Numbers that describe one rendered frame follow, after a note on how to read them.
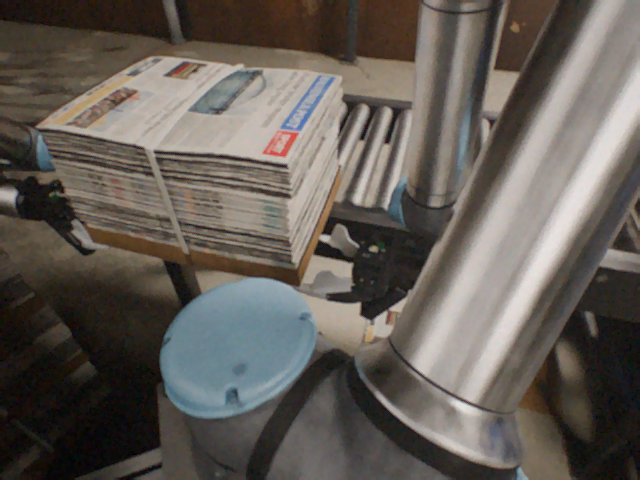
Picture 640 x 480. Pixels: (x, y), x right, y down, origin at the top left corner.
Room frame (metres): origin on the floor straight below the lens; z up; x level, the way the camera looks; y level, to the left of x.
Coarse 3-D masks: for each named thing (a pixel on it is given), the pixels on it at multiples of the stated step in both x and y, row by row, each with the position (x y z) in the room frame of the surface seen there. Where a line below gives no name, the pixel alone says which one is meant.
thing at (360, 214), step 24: (336, 216) 0.57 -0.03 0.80; (360, 216) 0.57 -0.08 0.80; (384, 216) 0.57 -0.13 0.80; (360, 240) 0.55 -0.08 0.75; (384, 240) 0.54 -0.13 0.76; (408, 240) 0.52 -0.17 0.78; (432, 240) 0.51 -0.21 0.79; (600, 264) 0.44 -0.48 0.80; (624, 264) 0.44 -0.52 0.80; (600, 288) 0.43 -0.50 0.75; (624, 288) 0.42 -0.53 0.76; (600, 312) 0.43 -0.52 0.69; (624, 312) 0.42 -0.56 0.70
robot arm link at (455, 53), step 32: (448, 0) 0.36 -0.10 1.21; (480, 0) 0.35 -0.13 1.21; (448, 32) 0.36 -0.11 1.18; (480, 32) 0.36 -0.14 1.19; (416, 64) 0.40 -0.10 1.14; (448, 64) 0.36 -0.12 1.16; (480, 64) 0.36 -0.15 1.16; (416, 96) 0.40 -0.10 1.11; (448, 96) 0.37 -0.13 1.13; (480, 96) 0.37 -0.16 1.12; (416, 128) 0.40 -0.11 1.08; (448, 128) 0.37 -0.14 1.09; (416, 160) 0.40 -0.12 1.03; (448, 160) 0.38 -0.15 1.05; (416, 192) 0.41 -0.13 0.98; (448, 192) 0.39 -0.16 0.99; (416, 224) 0.41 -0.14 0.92
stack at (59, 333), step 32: (0, 256) 0.49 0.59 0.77; (0, 288) 0.47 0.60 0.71; (32, 320) 0.47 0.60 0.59; (0, 352) 0.41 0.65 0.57; (32, 352) 0.44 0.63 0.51; (64, 352) 0.48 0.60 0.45; (0, 384) 0.38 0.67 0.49; (32, 384) 0.41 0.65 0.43; (64, 384) 0.44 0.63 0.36; (96, 384) 0.48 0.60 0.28; (32, 416) 0.37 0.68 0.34; (64, 416) 0.40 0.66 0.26; (128, 416) 0.49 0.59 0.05; (0, 448) 0.31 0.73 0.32; (32, 448) 0.34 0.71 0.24
